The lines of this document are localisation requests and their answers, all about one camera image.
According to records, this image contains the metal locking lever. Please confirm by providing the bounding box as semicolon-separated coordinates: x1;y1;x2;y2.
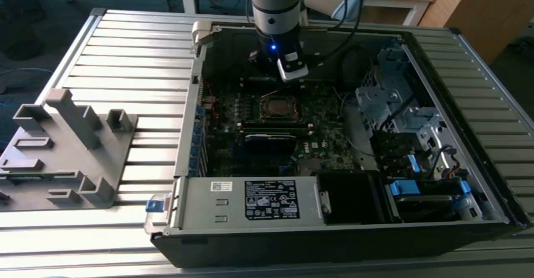
261;109;303;122
260;88;289;99

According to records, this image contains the silver CPU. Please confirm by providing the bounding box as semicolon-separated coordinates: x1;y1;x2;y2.
265;98;297;117

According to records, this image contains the metal socket cover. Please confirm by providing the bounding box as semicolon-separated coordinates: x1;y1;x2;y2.
261;96;304;120

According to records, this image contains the CPU socket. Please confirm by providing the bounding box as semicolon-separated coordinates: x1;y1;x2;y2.
259;94;308;124

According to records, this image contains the black graphics card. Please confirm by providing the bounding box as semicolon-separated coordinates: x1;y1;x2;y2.
243;133;297;154

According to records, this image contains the metal drive cage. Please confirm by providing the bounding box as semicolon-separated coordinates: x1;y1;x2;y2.
354;48;444;135

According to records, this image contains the green motherboard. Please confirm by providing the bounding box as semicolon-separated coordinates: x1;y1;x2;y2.
199;77;368;179

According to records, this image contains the grey power supply unit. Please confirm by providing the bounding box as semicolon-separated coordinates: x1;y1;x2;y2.
173;176;326;229

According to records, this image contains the wooden cabinet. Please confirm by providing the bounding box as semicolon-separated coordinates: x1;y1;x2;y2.
419;0;534;65

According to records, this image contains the blue case latch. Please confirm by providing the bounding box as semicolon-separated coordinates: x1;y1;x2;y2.
145;198;167;213

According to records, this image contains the grey parts rack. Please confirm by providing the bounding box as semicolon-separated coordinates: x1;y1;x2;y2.
0;87;139;212

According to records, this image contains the black hard disk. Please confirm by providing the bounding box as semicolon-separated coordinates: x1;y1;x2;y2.
394;195;456;223

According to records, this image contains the black PC case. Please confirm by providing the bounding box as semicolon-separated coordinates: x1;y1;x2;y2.
143;20;534;269

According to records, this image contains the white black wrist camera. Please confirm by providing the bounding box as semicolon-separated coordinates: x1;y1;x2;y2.
276;51;311;83

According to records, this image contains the black looped cable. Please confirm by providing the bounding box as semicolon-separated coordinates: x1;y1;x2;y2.
336;45;376;88

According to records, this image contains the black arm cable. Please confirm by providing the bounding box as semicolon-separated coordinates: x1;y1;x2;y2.
308;0;363;63

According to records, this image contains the black drive cable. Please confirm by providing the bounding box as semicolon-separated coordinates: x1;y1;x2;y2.
379;95;416;134

